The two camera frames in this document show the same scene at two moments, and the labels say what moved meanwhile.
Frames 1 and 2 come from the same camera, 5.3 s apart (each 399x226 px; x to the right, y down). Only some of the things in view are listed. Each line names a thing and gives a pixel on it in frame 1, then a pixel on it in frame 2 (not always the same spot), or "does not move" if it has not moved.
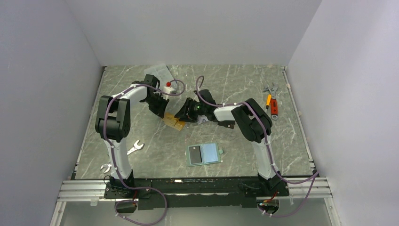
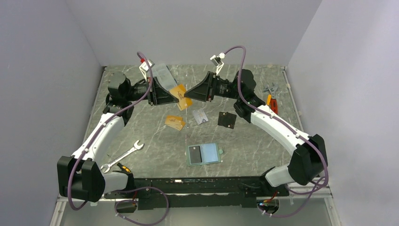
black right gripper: x=185 y=115 → x=205 y=90
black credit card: x=195 y=154 does not move
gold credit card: x=170 y=119 does not move
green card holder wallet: x=200 y=154 does not move
